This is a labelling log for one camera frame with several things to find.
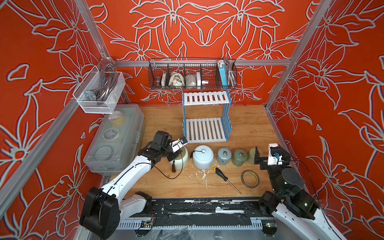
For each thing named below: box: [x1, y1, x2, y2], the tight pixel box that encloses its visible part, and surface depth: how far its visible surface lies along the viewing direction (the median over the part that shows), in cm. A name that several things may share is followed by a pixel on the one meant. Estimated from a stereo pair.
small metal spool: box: [154, 76, 162, 89], surface depth 95 cm
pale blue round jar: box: [193, 145, 214, 170], surface depth 83 cm
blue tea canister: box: [217, 147, 232, 166], surface depth 85 cm
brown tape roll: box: [240, 169, 260, 189], surface depth 83 cm
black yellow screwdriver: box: [213, 167, 242, 195], surface depth 85 cm
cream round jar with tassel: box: [169, 146, 189, 173], surface depth 85 cm
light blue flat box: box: [217, 59, 229, 89], surface depth 87 cm
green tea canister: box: [231, 148, 248, 167], surface depth 85 cm
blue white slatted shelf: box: [182, 89, 233, 144], surface depth 102 cm
